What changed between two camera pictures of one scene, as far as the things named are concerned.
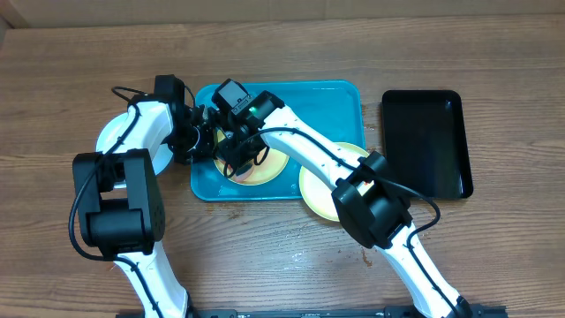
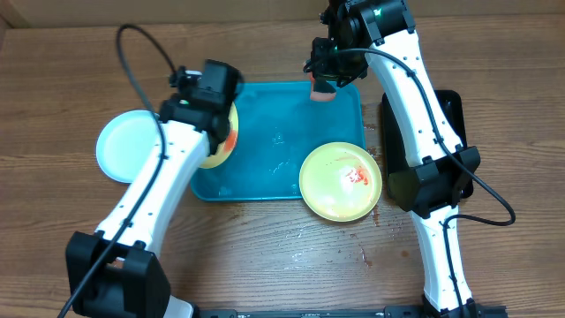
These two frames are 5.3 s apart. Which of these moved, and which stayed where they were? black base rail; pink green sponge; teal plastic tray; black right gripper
Moved: pink green sponge; black right gripper
Stayed: teal plastic tray; black base rail
